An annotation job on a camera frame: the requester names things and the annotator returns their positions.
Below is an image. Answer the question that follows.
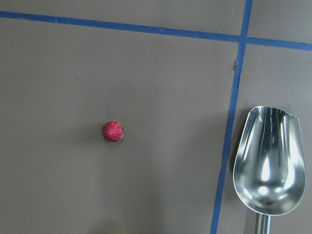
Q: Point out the red strawberry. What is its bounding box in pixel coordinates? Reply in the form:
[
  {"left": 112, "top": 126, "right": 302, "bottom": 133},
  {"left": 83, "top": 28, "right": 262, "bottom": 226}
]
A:
[{"left": 101, "top": 120, "right": 125, "bottom": 142}]

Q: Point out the metal scoop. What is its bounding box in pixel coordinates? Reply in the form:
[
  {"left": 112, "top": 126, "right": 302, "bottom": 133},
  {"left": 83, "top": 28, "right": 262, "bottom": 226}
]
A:
[{"left": 233, "top": 106, "right": 306, "bottom": 234}]

